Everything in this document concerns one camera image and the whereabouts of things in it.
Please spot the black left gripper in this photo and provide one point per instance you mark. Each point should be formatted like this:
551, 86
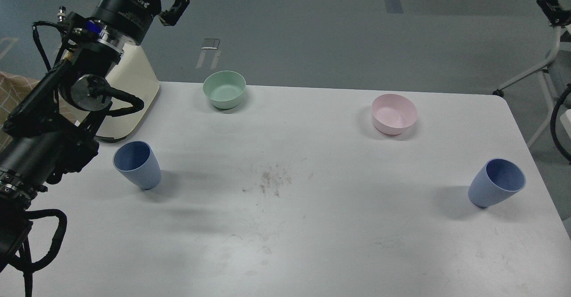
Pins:
133, 18

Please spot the blue cup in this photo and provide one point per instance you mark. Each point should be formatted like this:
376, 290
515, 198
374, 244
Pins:
498, 180
137, 163

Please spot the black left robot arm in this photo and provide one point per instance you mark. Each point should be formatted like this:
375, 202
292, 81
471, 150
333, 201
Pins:
53, 129

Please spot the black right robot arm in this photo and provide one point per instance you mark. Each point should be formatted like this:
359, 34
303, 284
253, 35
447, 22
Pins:
556, 15

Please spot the cream toaster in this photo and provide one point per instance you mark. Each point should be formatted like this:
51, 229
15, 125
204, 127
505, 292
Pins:
126, 93

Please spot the green bowl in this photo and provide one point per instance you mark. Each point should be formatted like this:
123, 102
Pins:
225, 89

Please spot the beige checkered cloth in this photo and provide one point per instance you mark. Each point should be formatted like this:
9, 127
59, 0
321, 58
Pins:
14, 88

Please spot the pink bowl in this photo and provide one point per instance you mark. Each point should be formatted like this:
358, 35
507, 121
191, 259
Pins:
393, 114

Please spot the white chair frame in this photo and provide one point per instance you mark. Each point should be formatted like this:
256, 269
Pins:
550, 73

